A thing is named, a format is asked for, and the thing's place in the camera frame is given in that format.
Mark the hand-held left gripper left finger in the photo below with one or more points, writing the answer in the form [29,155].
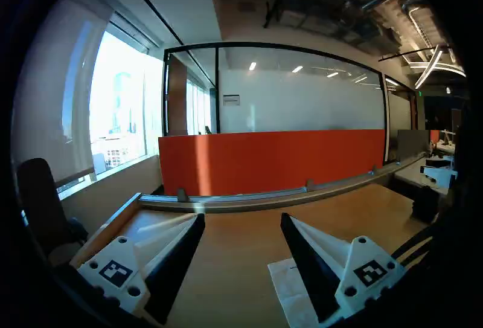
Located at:
[120,267]

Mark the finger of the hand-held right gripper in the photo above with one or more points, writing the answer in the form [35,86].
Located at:
[439,175]

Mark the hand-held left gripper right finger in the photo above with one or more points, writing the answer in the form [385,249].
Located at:
[362,267]

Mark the white towel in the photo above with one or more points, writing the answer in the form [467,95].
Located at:
[286,286]

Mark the stack of black towels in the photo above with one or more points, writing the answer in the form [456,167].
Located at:
[425,204]

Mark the grey desk screen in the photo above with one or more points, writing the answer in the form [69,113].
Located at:
[412,145]

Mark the black office chair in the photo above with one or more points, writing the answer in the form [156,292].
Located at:
[37,199]

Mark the red desk screen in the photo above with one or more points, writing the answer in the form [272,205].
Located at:
[271,162]

